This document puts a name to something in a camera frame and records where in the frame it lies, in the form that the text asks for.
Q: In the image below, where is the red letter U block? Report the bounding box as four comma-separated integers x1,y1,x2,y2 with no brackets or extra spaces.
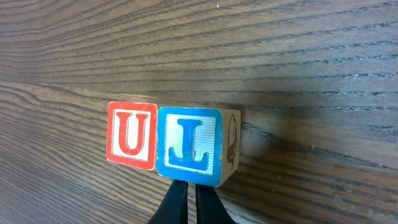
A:
106,101,158,170

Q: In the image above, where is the blue letter wooden block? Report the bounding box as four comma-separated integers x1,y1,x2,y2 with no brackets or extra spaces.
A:
156,107,241,187

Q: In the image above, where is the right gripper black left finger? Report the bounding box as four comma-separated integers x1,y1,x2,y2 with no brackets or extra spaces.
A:
147,180,188,224

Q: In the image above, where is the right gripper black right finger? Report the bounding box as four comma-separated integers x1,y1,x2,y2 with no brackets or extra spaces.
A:
195,184,236,224

